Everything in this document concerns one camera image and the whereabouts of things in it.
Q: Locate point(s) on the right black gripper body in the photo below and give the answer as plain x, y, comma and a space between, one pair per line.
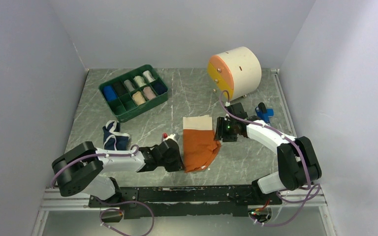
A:
226, 129

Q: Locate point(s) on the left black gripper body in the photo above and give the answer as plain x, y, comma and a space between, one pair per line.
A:
172, 164

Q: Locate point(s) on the orange cream underwear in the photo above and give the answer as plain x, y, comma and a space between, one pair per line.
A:
199, 145

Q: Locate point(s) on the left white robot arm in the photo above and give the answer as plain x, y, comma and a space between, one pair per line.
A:
83, 168

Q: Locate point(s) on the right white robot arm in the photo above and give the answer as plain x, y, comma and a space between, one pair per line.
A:
297, 162

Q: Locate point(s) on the navy white crumpled underwear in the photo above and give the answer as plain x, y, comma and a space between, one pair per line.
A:
113, 138

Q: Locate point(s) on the beige rolled underwear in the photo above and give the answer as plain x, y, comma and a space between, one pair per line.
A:
138, 98

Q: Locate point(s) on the pink rolled underwear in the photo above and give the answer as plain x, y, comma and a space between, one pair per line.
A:
148, 92

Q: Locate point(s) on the navy rolled underwear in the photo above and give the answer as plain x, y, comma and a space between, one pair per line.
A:
159, 88

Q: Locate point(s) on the cream rolled underwear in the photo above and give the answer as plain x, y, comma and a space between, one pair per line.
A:
140, 81

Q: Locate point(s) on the grey rolled underwear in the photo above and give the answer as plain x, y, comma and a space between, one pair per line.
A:
129, 85

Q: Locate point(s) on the white rolled underwear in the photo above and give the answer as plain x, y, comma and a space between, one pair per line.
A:
148, 75

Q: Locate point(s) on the black rolled underwear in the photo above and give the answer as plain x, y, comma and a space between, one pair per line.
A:
119, 88

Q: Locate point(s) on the blue rolled underwear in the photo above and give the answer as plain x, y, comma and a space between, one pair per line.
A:
109, 93

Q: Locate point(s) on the blue black hand tool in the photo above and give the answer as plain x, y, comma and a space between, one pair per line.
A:
264, 113

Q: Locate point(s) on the round cream drawer cabinet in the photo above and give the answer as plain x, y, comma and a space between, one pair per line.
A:
237, 71

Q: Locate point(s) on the green divided storage tray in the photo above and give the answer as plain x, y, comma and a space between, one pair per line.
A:
124, 108

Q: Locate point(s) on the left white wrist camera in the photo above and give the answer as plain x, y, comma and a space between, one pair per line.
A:
173, 136

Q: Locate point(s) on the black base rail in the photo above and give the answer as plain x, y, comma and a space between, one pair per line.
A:
234, 200

